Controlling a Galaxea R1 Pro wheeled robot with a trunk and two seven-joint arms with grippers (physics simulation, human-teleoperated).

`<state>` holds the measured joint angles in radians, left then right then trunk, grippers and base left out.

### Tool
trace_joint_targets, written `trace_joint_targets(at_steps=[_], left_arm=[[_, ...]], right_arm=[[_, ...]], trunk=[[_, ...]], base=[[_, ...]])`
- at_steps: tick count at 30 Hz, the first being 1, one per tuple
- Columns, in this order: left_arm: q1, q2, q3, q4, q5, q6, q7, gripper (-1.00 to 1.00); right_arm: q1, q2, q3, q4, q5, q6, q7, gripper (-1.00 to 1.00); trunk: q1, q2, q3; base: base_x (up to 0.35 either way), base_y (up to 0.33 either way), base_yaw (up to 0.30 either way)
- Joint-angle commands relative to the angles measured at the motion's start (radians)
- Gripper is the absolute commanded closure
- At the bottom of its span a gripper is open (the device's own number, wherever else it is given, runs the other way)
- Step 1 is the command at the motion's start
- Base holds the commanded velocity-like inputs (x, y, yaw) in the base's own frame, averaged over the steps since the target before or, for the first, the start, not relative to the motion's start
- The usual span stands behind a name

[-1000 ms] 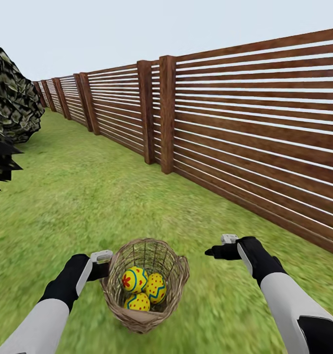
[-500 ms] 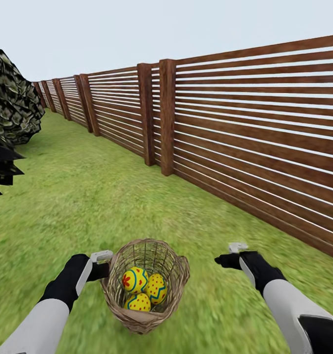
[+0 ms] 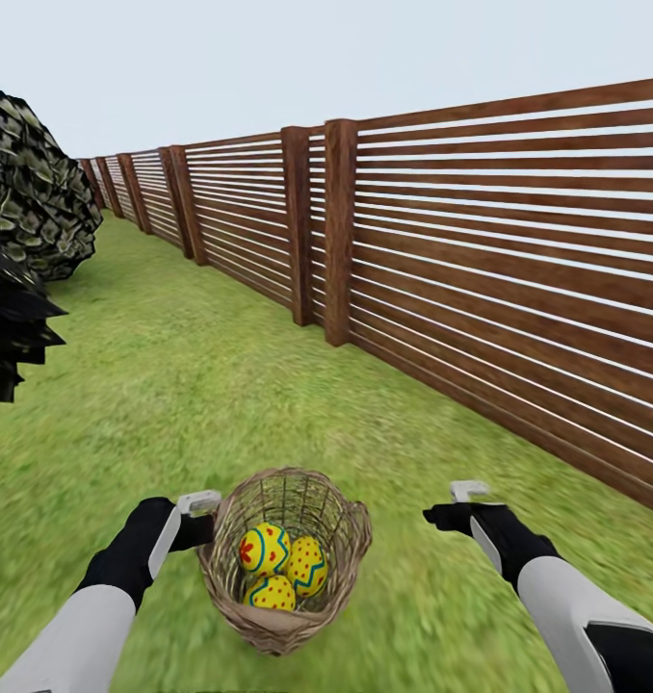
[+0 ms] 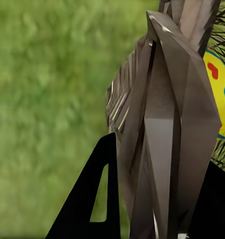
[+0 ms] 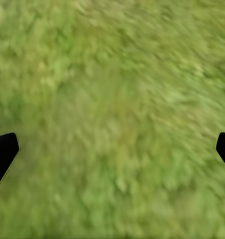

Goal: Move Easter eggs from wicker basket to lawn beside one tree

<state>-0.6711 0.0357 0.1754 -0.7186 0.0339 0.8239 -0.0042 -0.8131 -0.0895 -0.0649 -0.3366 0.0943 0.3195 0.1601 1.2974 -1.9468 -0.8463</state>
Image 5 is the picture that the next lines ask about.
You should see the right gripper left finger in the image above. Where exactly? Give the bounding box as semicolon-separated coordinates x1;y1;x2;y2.
0;132;19;181

